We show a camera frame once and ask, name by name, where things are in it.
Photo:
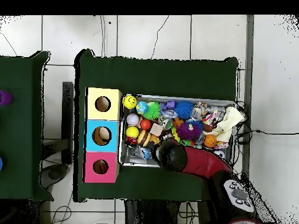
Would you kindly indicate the crushed red drink can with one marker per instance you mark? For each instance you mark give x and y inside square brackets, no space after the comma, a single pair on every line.
[131,140]

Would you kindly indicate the wooden box with three holes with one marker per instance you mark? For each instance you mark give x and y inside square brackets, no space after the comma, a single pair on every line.
[91,140]

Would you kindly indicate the purple spiky rubber toy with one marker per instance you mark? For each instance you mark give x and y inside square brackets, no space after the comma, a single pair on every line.
[188,130]

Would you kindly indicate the white toy baseball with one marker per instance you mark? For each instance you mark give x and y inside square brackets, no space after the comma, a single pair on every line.
[132,119]

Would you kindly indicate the orange toy basketball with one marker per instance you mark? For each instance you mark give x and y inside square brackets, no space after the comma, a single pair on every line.
[210,141]

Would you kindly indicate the beige rounded object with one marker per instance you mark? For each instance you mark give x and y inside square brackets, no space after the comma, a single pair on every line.
[104,134]

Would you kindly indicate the plain wooden cube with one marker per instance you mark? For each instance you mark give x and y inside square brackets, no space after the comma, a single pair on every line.
[156,129]

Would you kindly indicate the yellow ball with seam lines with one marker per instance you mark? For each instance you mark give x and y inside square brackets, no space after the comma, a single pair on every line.
[132,131]

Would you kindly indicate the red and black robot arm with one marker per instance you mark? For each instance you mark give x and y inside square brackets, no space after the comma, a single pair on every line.
[201,161]

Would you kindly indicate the plain orange ball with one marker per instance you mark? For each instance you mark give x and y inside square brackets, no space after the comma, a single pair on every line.
[145,124]

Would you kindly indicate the toy hamburger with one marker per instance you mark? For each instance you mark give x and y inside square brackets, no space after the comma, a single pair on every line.
[143,138]

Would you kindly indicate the dark green tablecloth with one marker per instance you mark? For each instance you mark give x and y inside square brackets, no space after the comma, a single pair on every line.
[18,128]
[151,77]

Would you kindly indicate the globe print ball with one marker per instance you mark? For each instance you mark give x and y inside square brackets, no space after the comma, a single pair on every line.
[141,107]

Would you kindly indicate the blue round object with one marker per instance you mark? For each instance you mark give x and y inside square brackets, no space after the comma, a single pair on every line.
[0,163]

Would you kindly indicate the plain yellow ball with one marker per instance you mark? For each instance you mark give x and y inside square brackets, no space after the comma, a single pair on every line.
[129,102]

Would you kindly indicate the purple cup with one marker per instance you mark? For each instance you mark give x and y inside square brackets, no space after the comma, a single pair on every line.
[5,98]

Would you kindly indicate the black upright panel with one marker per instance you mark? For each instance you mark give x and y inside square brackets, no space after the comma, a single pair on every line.
[67,116]

